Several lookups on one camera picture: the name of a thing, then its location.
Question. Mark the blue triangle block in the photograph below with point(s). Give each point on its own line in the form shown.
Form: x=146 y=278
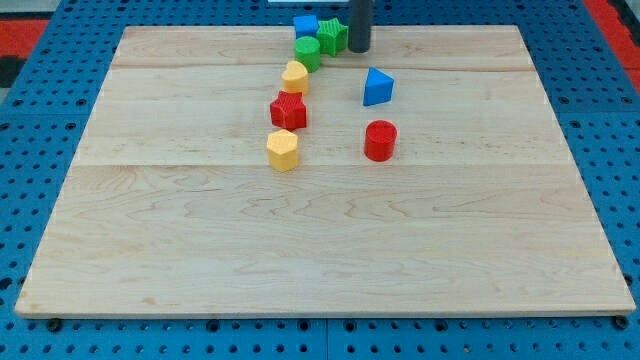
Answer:
x=378 y=87

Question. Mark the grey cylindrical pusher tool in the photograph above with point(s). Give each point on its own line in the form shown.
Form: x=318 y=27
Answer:
x=360 y=25

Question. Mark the red cylinder block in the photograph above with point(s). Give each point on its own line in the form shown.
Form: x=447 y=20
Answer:
x=380 y=139

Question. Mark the blue cube block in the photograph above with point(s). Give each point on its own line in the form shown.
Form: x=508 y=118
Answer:
x=305 y=26

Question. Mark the green cylinder block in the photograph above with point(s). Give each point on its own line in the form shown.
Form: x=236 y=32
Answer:
x=307 y=52

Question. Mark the yellow pentagon block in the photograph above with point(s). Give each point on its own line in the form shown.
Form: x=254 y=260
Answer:
x=282 y=150

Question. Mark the wooden board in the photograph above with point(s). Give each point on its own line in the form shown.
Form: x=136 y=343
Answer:
x=171 y=210

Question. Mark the yellow heart block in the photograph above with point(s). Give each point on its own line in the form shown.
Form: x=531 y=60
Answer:
x=295 y=78

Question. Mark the red star block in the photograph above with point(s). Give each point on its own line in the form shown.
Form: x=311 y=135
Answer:
x=288 y=111

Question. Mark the green star block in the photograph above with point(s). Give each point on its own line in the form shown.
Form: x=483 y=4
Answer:
x=332 y=36

